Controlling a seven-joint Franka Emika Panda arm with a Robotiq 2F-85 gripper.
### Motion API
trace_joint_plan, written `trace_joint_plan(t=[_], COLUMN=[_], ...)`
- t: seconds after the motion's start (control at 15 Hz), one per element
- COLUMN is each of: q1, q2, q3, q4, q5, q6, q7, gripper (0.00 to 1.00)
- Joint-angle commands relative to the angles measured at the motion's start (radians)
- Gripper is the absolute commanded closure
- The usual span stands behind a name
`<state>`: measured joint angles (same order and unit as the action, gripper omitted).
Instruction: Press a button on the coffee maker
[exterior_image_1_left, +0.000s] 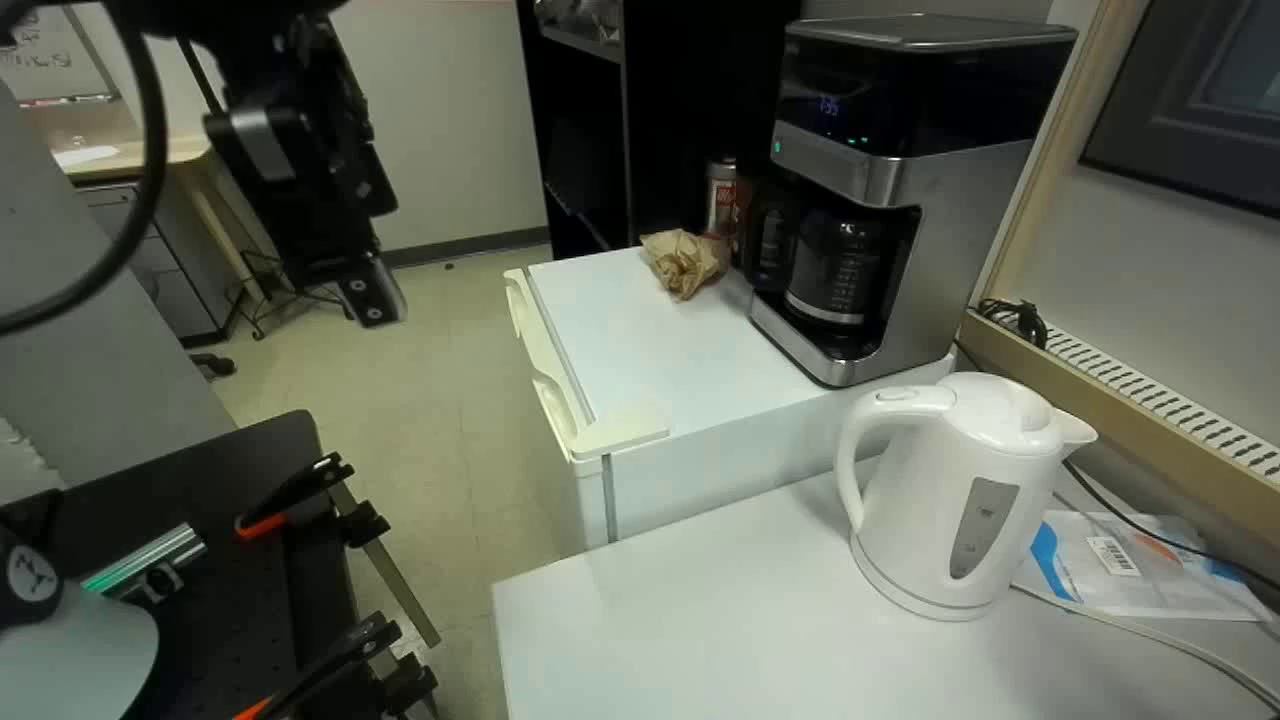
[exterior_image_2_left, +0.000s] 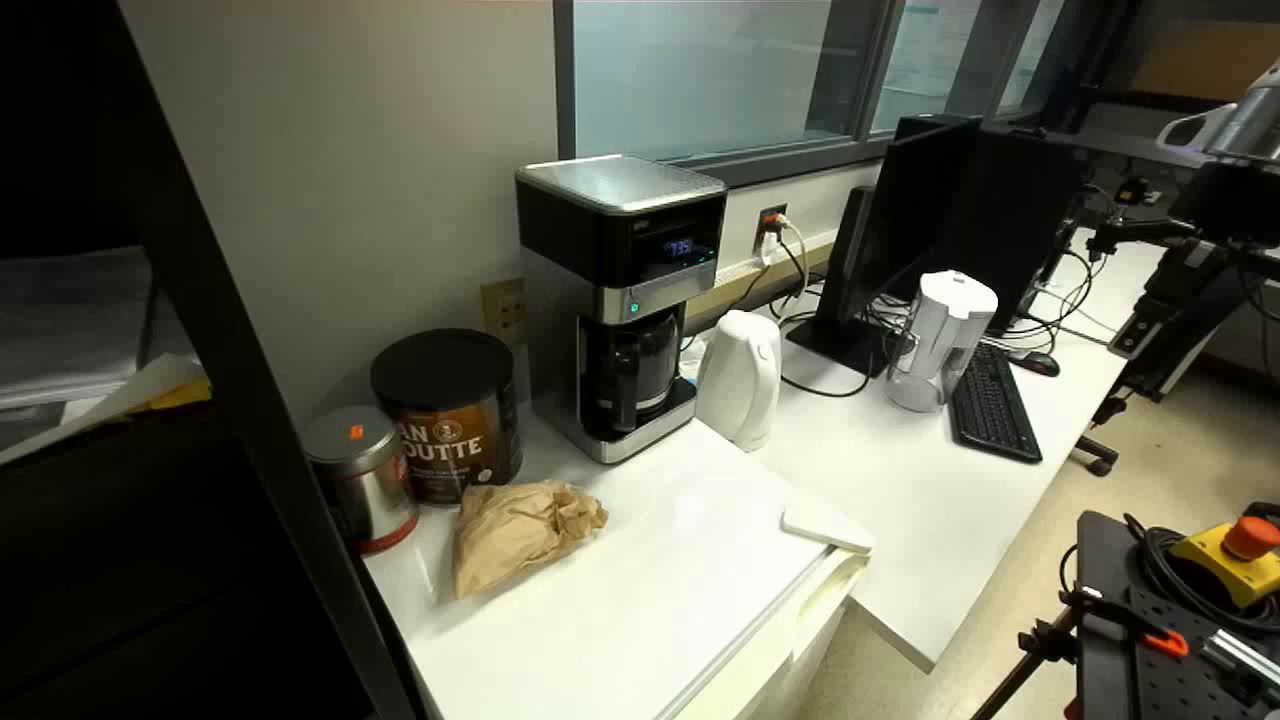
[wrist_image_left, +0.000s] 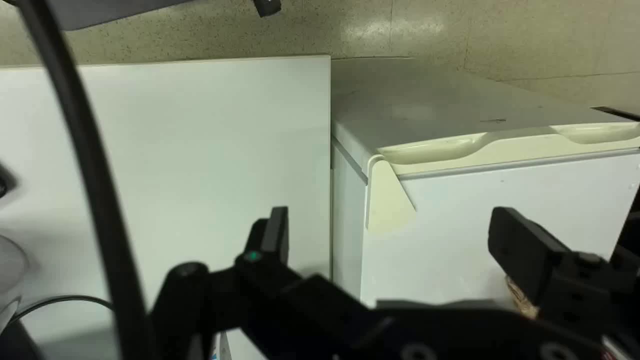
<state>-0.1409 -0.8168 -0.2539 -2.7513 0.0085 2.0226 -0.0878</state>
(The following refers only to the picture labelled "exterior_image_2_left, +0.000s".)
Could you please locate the black orange clamp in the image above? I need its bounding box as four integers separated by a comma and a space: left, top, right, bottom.
1060, 589, 1191, 662

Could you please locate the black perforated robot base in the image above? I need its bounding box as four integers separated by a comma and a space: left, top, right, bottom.
1078, 513, 1280, 720

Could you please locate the black computer monitor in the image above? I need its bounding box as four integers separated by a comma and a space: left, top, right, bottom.
790, 119, 1083, 378

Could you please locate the glass coffee carafe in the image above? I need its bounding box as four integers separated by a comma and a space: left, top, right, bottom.
590, 313, 686, 427

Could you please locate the black silver coffee maker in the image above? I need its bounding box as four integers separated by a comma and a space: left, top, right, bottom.
518, 155, 727, 463

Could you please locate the white mini fridge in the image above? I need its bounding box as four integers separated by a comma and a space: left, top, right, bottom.
370, 419, 868, 720

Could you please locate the brown coffee canister black lid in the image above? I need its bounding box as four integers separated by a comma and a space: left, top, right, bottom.
370, 328, 521, 505

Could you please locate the black computer mouse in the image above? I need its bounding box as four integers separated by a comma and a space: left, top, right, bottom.
1011, 353, 1060, 378

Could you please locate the black keyboard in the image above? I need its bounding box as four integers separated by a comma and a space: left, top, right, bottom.
949, 344, 1042, 463

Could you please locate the yellow red emergency stop button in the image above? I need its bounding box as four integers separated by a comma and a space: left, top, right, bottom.
1172, 500, 1280, 607

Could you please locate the black power cable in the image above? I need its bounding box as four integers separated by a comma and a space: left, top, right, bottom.
736, 214, 877, 404

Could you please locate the silver metal tin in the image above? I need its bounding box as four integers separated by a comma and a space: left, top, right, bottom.
303, 404, 418, 556

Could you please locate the white wall power outlet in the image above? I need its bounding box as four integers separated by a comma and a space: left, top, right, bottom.
753, 205, 790, 253

